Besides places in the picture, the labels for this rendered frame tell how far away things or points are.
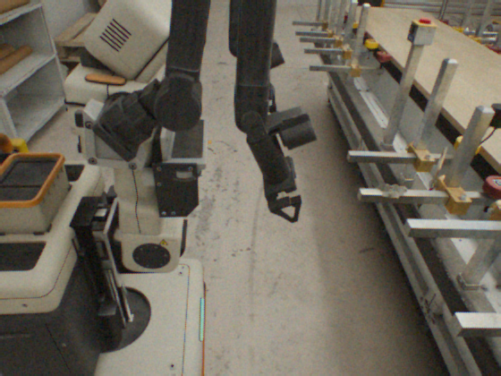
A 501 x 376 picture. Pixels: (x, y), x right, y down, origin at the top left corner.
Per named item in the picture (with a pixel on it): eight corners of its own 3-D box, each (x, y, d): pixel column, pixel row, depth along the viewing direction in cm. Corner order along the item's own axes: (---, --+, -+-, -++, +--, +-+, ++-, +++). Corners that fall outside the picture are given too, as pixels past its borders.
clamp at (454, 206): (449, 214, 109) (455, 201, 106) (431, 187, 120) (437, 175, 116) (467, 215, 109) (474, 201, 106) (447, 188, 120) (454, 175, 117)
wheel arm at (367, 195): (359, 204, 110) (362, 193, 108) (356, 197, 113) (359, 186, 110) (497, 209, 112) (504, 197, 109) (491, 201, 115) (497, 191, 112)
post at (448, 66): (403, 184, 142) (448, 60, 113) (400, 179, 145) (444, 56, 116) (411, 184, 142) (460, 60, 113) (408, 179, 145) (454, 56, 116)
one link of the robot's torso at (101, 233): (101, 287, 113) (82, 229, 99) (119, 226, 136) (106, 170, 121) (188, 285, 116) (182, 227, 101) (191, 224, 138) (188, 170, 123)
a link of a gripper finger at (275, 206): (306, 201, 82) (293, 171, 76) (311, 225, 76) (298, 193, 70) (277, 210, 83) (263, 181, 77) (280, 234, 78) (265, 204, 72)
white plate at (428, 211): (436, 245, 115) (447, 221, 109) (407, 194, 136) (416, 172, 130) (437, 245, 115) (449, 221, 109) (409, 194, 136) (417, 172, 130)
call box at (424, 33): (411, 47, 134) (419, 24, 129) (405, 41, 140) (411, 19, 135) (430, 47, 134) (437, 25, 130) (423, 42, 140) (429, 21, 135)
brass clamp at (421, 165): (415, 172, 130) (420, 160, 127) (402, 152, 140) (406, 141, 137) (432, 173, 130) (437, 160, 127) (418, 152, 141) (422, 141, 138)
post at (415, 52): (382, 149, 162) (414, 44, 135) (379, 143, 166) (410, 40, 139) (393, 149, 162) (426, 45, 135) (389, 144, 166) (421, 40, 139)
